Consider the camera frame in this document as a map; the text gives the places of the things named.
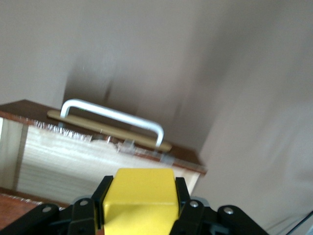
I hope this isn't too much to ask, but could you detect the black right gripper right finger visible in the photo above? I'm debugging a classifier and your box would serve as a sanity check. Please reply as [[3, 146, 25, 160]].
[[168, 177, 268, 235]]

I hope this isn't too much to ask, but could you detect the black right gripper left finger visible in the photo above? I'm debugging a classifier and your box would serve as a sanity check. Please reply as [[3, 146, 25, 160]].
[[0, 175, 115, 235]]

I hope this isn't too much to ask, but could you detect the wooden drawer with white handle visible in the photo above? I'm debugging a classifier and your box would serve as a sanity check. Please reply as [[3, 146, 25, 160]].
[[0, 98, 208, 209]]

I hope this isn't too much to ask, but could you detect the yellow cube block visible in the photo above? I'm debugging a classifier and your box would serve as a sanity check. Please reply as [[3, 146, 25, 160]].
[[102, 168, 182, 235]]

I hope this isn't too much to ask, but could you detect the dark brown wooden cabinet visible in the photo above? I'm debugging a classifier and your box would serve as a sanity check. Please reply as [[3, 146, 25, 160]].
[[0, 187, 74, 231]]

